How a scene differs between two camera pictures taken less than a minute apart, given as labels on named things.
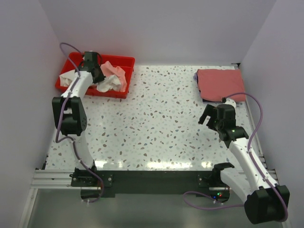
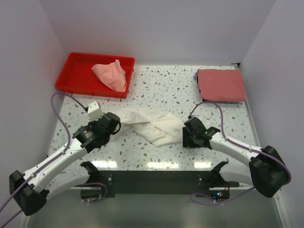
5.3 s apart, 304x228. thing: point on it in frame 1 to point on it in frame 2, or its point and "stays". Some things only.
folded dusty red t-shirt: (214, 84) stays
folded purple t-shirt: (195, 77) stays
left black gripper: (101, 76) to (93, 123)
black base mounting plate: (112, 182) stays
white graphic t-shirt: (110, 83) to (160, 128)
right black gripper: (209, 111) to (186, 141)
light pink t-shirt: (109, 69) stays
